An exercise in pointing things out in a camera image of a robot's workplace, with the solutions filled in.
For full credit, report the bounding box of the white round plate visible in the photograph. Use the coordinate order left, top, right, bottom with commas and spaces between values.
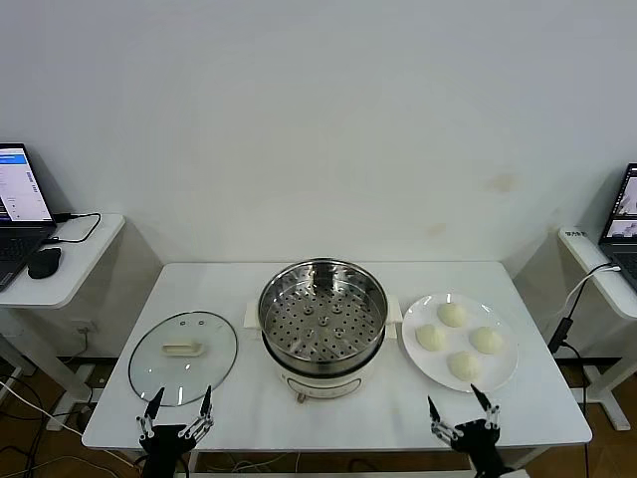
401, 292, 520, 392

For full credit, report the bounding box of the black laptop charger cable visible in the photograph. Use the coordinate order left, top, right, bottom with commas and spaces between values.
43, 211, 104, 246

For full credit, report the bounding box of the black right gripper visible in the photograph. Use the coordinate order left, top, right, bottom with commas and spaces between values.
426, 382, 504, 477

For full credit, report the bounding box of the black laptop dark screen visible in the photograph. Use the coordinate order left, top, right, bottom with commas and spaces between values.
598, 162, 637, 291

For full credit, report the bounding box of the white steamed baozi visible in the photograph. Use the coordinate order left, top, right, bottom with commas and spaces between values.
436, 301, 469, 329
414, 324, 448, 353
447, 350, 483, 383
469, 326, 506, 356

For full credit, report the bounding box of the glass pot lid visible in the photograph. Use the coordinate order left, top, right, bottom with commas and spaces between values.
127, 311, 240, 408

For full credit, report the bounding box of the black laptop white-blue screen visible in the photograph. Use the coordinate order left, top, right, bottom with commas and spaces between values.
0, 142, 59, 294

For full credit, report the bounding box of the black power adapter cable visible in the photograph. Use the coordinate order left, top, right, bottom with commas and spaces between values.
546, 278, 593, 478

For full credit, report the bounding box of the stainless steel steamer basket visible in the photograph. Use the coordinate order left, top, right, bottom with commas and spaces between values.
257, 257, 389, 373

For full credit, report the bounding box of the white laptop cable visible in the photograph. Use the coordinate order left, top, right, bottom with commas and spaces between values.
568, 263, 621, 305

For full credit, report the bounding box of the white floor cable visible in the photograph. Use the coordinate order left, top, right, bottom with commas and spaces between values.
0, 378, 86, 439

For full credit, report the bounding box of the white side table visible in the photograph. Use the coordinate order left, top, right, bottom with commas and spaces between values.
0, 213, 126, 432
556, 226, 637, 432

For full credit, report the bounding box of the black computer mouse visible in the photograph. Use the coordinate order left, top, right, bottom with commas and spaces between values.
26, 246, 64, 280

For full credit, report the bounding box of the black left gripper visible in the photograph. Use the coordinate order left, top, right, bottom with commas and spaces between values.
134, 383, 216, 478

